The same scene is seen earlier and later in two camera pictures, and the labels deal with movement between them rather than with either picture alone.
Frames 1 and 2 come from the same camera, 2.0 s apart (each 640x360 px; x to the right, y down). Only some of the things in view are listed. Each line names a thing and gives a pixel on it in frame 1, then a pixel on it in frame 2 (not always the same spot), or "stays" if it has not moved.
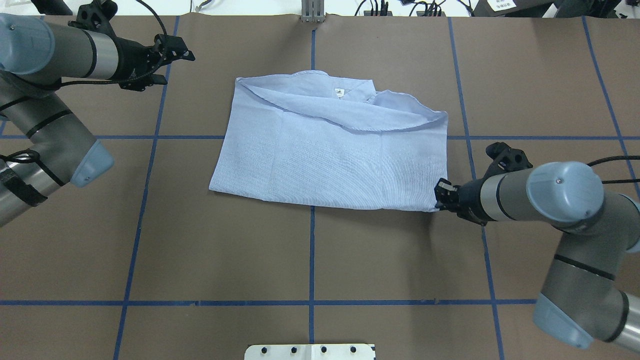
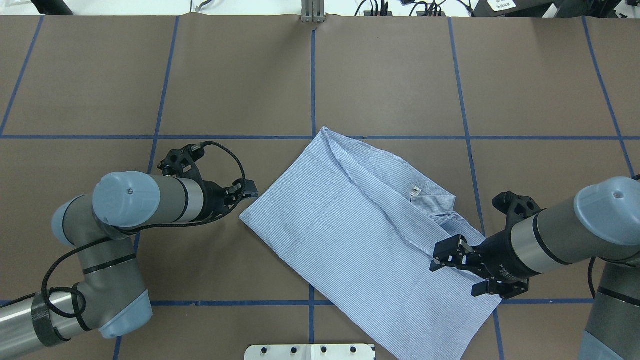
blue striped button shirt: x=322 y=139 to x=360 y=220
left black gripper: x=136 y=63 to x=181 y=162
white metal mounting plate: x=310 y=352 stays
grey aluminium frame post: x=312 y=11 stays
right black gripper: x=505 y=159 to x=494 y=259
